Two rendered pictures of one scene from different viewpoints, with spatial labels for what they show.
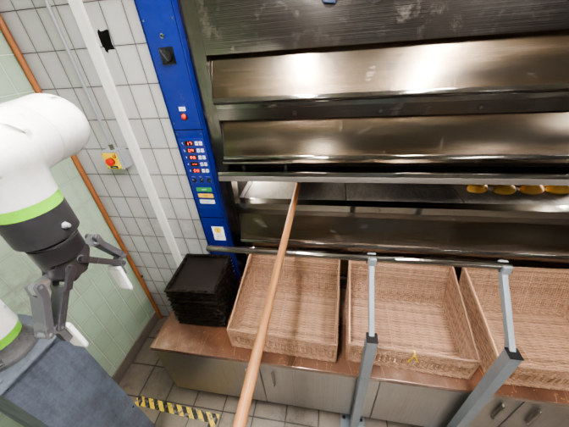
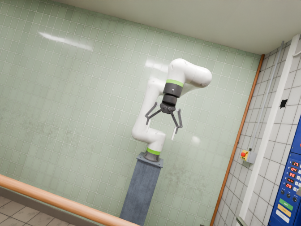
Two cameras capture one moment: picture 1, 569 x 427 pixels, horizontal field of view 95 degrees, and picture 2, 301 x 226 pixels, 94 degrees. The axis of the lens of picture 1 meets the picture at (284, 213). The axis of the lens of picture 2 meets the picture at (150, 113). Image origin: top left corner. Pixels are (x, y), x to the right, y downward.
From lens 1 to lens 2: 0.52 m
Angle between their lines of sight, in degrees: 84
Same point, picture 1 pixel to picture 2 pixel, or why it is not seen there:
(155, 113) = (285, 141)
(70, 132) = (199, 74)
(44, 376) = (144, 171)
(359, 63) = not seen: outside the picture
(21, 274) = (180, 166)
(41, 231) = (168, 87)
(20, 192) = (172, 75)
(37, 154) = (183, 69)
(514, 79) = not seen: outside the picture
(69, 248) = (168, 97)
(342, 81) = not seen: outside the picture
